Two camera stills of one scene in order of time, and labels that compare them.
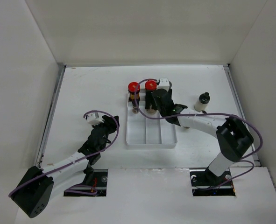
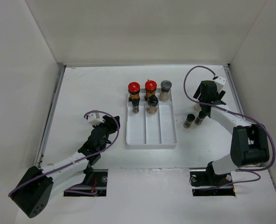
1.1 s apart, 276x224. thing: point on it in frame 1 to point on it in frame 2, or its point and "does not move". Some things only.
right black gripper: [148, 103] to [219, 95]
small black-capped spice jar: [135, 107] does not move
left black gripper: [109, 122] does not move
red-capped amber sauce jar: [132, 87] does not move
